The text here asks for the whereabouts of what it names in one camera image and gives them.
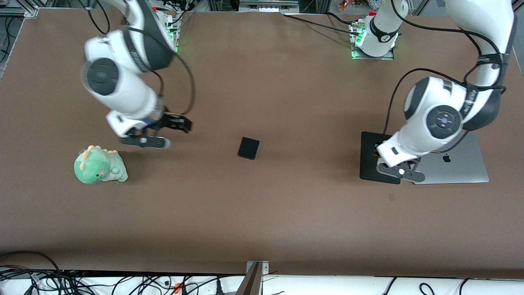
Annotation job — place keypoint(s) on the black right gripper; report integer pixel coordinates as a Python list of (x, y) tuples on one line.
[(168, 122)]

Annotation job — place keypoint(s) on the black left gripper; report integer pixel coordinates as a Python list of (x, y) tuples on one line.
[(376, 152)]

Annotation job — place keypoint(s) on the small black square box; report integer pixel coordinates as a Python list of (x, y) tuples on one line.
[(249, 148)]

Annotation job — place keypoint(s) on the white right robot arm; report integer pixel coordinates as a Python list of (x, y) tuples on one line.
[(123, 90)]

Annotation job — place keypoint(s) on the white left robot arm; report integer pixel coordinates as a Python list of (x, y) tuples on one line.
[(434, 110)]

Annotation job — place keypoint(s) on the black mouse pad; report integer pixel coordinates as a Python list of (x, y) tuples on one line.
[(367, 166)]

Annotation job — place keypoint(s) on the silver closed laptop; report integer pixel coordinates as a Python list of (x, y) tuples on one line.
[(466, 168)]

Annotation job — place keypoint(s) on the green dinosaur plush toy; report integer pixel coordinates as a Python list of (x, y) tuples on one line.
[(98, 166)]

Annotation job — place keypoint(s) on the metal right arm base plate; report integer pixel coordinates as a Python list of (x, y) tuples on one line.
[(177, 43)]

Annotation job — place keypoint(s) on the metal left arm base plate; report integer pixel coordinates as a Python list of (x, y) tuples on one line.
[(372, 57)]

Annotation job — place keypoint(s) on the metal rail bracket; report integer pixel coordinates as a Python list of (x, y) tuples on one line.
[(268, 5)]

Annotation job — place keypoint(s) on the metal post bracket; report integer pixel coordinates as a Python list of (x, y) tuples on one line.
[(265, 267)]

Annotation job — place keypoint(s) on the metal camera post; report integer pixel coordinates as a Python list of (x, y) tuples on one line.
[(250, 282)]

